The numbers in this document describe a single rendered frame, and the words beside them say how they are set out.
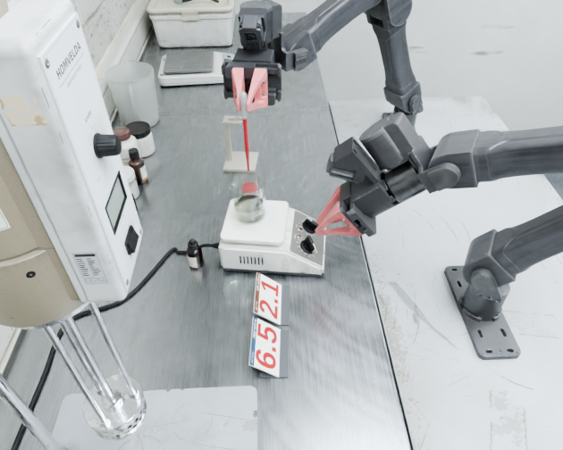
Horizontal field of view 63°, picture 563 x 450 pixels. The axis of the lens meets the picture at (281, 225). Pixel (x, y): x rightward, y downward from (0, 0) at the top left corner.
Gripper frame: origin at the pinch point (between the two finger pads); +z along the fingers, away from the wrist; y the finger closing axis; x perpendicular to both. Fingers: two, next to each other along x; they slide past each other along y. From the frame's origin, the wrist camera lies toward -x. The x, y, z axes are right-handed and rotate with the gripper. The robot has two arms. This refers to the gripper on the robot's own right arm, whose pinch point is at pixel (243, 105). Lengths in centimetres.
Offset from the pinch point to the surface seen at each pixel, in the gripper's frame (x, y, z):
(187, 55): 27, -35, -83
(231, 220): 23.5, -3.7, 2.1
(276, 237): 23.5, 5.6, 5.6
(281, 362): 31.9, 8.7, 26.4
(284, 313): 31.9, 8.2, 16.6
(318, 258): 28.7, 13.6, 5.3
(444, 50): 50, 65, -153
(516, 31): 42, 96, -158
